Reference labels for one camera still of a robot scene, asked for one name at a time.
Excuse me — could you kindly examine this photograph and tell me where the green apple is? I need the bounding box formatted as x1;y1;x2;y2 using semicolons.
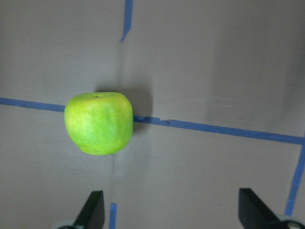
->
64;92;133;156

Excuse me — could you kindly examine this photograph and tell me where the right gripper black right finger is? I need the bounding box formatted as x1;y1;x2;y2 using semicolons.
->
238;188;284;229

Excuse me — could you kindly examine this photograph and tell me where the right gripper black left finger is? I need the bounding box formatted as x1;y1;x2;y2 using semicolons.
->
72;190;105;229

